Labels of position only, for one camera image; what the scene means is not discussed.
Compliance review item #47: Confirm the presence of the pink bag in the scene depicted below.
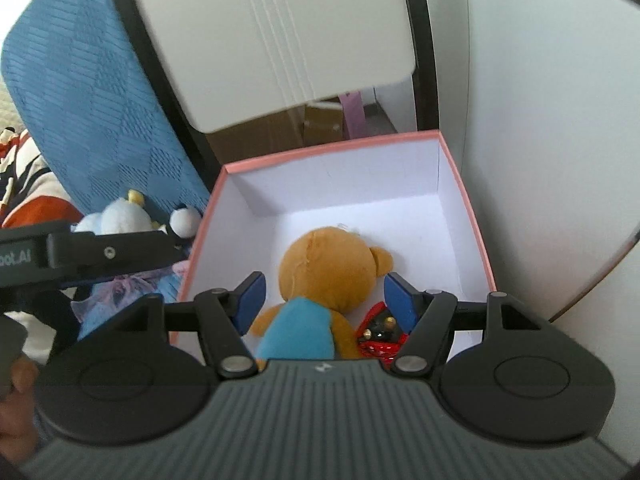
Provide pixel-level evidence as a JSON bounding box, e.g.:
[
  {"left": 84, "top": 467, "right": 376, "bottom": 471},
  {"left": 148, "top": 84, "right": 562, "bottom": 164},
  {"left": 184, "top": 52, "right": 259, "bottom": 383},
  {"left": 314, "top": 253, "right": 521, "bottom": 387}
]
[{"left": 339, "top": 91, "right": 369, "bottom": 140}]

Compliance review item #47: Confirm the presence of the pale purple plush toy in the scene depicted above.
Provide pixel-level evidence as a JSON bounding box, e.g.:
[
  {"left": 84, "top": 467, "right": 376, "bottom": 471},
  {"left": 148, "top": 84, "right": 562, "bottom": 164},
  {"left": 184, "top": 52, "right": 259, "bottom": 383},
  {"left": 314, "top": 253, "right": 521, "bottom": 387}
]
[{"left": 70, "top": 260, "right": 193, "bottom": 342}]

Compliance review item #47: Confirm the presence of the person's left hand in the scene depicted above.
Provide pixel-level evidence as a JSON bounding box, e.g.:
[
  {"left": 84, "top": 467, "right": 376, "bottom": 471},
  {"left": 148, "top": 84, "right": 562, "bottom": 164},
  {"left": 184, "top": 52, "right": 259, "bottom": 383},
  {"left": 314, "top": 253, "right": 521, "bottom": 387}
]
[{"left": 0, "top": 359, "right": 41, "bottom": 462}]

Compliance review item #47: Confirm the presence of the blue textured cushion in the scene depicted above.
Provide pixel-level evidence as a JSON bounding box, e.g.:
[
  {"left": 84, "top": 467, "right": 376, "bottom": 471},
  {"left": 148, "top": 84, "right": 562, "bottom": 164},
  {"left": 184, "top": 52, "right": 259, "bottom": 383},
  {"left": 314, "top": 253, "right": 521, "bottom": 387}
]
[{"left": 0, "top": 0, "right": 212, "bottom": 222}]

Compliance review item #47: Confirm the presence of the panda plush toy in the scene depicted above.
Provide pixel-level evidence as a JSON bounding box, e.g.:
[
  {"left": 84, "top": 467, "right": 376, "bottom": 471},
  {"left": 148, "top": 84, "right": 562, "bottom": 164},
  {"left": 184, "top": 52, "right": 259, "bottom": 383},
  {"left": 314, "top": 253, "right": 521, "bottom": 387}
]
[{"left": 160, "top": 204, "right": 203, "bottom": 241}]

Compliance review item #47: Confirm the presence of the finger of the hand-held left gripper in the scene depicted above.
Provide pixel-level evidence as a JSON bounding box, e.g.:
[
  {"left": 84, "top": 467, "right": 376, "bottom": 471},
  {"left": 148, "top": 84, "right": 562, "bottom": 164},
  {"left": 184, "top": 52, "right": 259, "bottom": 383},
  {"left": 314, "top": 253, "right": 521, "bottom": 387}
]
[{"left": 46, "top": 231, "right": 190, "bottom": 278}]

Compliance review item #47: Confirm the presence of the pink cardboard box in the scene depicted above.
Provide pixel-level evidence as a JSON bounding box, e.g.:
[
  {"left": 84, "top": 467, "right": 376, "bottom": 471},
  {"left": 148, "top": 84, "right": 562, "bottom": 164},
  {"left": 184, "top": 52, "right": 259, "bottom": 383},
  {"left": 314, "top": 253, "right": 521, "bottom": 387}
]
[{"left": 170, "top": 129, "right": 496, "bottom": 361}]

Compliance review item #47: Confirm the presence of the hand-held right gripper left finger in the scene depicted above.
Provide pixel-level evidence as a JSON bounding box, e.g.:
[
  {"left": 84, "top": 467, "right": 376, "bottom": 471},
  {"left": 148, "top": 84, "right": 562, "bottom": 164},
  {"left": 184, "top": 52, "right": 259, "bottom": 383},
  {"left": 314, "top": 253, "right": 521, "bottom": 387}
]
[{"left": 134, "top": 271, "right": 266, "bottom": 380}]

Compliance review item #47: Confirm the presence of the striped orange white plush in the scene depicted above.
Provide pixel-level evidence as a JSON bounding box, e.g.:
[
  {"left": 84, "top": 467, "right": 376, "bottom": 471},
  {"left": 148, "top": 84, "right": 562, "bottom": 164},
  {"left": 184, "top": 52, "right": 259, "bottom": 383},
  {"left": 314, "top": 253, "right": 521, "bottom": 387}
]
[{"left": 0, "top": 127, "right": 87, "bottom": 231}]

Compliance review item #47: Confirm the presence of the black frame bar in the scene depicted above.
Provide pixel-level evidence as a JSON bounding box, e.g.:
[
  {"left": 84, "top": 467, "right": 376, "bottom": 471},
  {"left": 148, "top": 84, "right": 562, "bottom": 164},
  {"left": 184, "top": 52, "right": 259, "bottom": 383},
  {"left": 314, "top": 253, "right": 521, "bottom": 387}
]
[{"left": 397, "top": 0, "right": 444, "bottom": 133}]

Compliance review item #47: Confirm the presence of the brown cardboard box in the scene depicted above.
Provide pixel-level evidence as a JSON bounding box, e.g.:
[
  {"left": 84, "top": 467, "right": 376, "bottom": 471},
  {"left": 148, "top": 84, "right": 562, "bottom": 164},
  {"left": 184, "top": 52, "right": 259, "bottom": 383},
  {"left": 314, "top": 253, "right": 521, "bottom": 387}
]
[{"left": 300, "top": 102, "right": 347, "bottom": 144}]

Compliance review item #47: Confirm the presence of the blue and white plush toy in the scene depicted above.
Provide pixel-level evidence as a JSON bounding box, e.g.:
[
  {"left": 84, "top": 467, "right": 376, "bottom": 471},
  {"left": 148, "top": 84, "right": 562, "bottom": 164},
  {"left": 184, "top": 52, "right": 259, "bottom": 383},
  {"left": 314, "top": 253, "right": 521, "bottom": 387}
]
[{"left": 75, "top": 189, "right": 167, "bottom": 235}]

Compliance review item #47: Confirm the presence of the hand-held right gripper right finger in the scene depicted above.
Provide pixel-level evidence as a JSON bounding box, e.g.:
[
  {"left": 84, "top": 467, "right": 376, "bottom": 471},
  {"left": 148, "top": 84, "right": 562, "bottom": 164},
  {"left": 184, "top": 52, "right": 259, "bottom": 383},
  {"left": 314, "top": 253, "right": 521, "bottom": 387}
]
[{"left": 382, "top": 271, "right": 543, "bottom": 376}]

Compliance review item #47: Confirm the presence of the red and black plush toy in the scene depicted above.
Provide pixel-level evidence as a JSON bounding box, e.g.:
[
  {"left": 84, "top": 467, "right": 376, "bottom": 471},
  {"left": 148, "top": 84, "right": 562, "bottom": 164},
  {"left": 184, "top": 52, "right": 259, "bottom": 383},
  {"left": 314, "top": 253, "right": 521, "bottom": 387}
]
[{"left": 356, "top": 301, "right": 414, "bottom": 361}]

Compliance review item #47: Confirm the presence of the brown teddy bear blue shirt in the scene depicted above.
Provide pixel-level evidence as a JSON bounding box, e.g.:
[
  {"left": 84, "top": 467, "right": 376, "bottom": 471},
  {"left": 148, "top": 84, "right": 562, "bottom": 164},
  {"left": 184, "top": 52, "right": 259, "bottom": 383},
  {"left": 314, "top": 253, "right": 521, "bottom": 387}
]
[{"left": 249, "top": 226, "right": 395, "bottom": 361}]

